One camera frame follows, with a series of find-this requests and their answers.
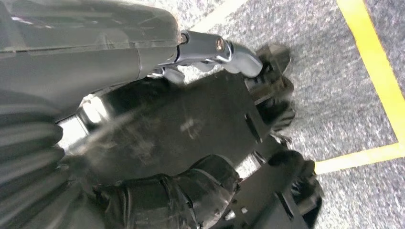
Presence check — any yellow floor tape square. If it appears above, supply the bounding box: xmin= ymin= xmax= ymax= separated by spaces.
xmin=315 ymin=0 xmax=405 ymax=176

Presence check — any black robot right leg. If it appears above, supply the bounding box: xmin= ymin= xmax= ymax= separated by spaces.
xmin=210 ymin=150 xmax=324 ymax=229

